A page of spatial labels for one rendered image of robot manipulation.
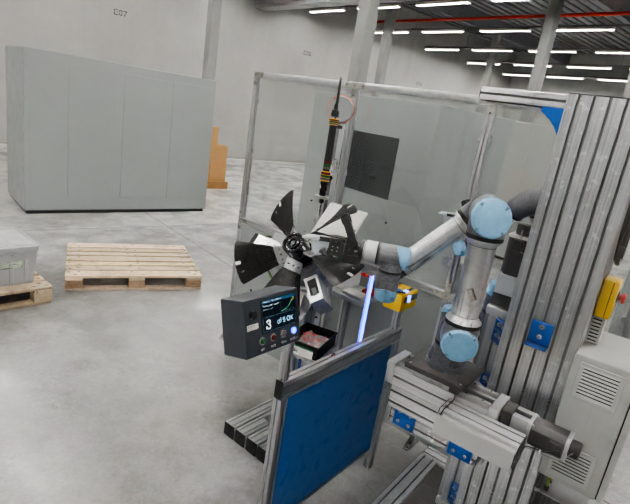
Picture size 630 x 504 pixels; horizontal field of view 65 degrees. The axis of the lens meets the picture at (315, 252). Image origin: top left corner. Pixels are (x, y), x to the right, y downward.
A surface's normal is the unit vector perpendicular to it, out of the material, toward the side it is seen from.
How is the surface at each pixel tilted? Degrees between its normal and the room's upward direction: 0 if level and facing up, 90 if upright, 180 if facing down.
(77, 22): 90
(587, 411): 90
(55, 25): 90
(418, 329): 90
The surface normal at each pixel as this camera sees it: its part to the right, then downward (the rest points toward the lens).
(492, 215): -0.18, 0.11
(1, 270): 0.71, 0.37
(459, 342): -0.23, 0.36
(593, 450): -0.61, 0.13
